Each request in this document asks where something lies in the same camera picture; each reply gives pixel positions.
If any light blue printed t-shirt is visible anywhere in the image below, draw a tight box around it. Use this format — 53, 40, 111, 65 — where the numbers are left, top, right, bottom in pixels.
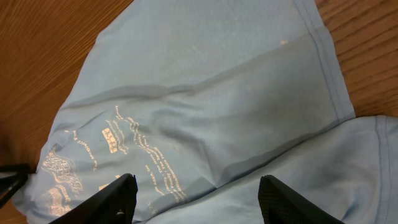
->
12, 0, 397, 223

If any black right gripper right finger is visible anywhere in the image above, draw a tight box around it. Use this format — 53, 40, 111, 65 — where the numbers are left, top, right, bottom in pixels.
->
258, 175, 343, 224

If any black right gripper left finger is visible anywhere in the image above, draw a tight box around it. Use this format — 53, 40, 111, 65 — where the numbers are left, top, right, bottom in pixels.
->
50, 174, 138, 224

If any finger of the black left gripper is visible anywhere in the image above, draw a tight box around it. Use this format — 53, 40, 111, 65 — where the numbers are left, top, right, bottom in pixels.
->
1, 164, 30, 208

